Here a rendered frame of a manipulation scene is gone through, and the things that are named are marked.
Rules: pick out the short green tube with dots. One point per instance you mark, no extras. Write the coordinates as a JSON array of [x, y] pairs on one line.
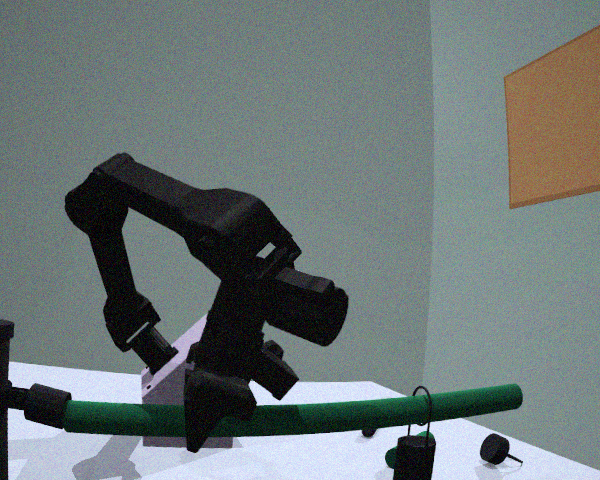
[[390, 455]]

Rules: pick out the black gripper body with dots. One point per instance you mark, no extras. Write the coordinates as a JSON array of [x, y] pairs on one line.
[[219, 355]]

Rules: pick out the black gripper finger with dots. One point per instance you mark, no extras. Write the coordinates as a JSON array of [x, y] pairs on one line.
[[199, 424], [187, 371]]

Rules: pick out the green long cylindrical rod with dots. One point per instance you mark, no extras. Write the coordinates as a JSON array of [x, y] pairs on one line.
[[291, 419]]

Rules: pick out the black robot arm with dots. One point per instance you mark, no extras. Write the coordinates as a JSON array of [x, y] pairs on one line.
[[225, 230]]

